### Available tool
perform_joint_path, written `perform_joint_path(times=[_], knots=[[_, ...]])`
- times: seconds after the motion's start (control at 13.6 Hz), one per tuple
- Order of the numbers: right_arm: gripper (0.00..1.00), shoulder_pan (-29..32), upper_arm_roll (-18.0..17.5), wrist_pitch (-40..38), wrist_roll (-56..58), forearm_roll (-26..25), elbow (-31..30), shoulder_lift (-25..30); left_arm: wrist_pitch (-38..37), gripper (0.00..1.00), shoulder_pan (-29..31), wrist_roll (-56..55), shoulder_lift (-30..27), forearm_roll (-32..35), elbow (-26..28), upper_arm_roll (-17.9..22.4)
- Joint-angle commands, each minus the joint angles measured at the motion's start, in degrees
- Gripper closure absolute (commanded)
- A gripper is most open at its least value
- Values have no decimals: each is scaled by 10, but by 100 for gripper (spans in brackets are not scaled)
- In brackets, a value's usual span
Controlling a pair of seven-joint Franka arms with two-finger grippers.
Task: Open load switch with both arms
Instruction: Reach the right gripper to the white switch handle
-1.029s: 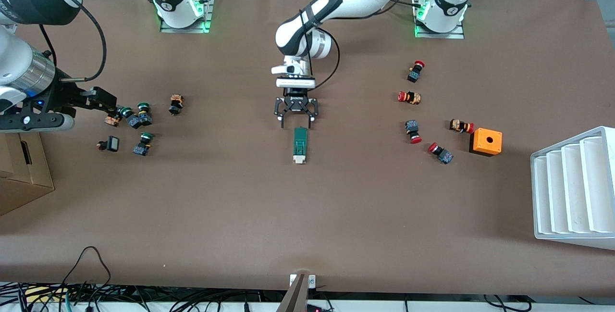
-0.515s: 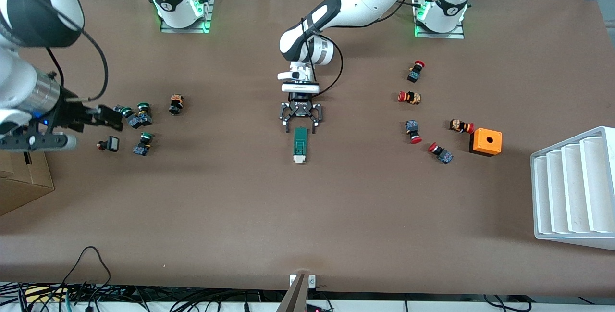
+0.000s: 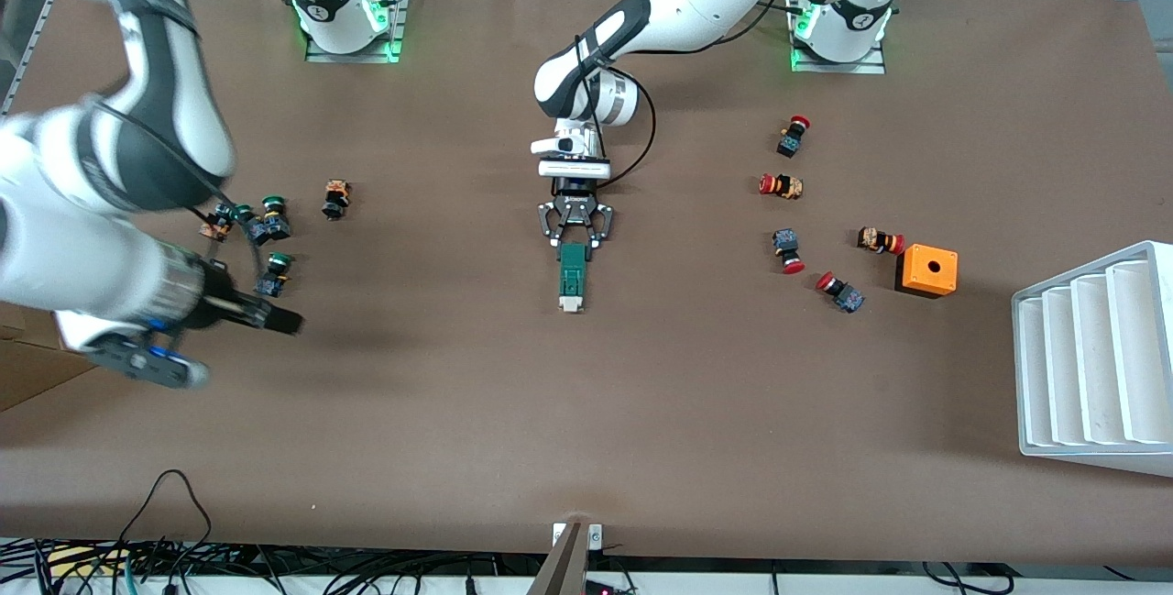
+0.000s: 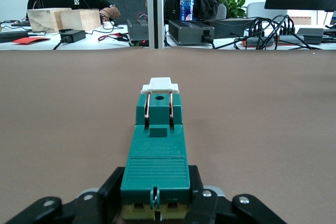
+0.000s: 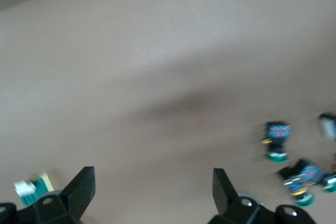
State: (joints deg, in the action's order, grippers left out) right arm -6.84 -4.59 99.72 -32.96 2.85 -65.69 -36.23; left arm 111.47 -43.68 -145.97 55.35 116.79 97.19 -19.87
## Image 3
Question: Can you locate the green load switch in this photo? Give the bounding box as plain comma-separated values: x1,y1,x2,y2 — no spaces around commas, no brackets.
557,243,589,314

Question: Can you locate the green button blue contact block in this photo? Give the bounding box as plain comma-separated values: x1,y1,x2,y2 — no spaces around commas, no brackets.
260,195,292,240
254,252,295,298
229,204,272,248

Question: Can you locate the red button blue contact block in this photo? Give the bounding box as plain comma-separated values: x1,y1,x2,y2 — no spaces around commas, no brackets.
772,228,806,276
777,115,811,159
816,270,866,314

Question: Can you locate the brown cardboard box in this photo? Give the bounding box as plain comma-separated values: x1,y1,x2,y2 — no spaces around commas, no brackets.
0,302,93,413

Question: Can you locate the yellow tag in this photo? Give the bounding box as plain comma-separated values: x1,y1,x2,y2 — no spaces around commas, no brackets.
46,547,129,578

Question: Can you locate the brown support beam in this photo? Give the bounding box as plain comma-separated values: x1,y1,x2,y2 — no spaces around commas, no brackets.
527,522,587,595

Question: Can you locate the white ridged plastic tray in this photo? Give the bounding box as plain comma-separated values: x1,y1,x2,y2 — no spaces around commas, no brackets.
1011,240,1173,479

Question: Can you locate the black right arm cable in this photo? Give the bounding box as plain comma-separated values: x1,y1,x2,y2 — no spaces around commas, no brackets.
188,169,267,298

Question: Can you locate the black looped cable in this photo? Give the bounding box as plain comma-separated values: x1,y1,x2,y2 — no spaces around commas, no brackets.
117,469,214,578

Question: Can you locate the tangled black cable bundle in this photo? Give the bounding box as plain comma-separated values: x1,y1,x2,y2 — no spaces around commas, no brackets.
0,535,551,595

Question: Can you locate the aluminium right arm base plate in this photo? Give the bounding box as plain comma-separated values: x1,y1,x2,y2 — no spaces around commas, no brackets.
305,0,410,64

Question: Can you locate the aluminium left arm base plate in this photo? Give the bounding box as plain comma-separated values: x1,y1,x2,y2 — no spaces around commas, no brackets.
790,0,888,75

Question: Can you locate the silver metal bracket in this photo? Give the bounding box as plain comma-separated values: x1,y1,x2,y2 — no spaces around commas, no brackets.
553,523,604,552

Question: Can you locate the orange button enclosure box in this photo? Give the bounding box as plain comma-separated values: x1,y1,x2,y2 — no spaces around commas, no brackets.
894,244,959,300

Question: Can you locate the black curved cable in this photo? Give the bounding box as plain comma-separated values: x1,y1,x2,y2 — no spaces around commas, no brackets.
921,561,1018,594

